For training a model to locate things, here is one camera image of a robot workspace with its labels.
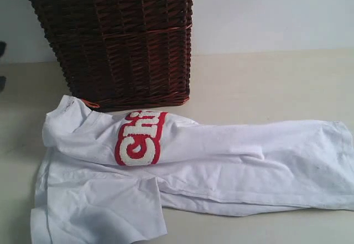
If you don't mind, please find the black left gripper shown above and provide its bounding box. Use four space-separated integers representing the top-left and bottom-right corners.
0 41 8 92

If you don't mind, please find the white t-shirt with red print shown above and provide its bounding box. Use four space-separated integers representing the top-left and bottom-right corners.
30 95 353 243

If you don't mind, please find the dark brown wicker basket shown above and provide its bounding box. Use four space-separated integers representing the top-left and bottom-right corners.
29 0 193 111

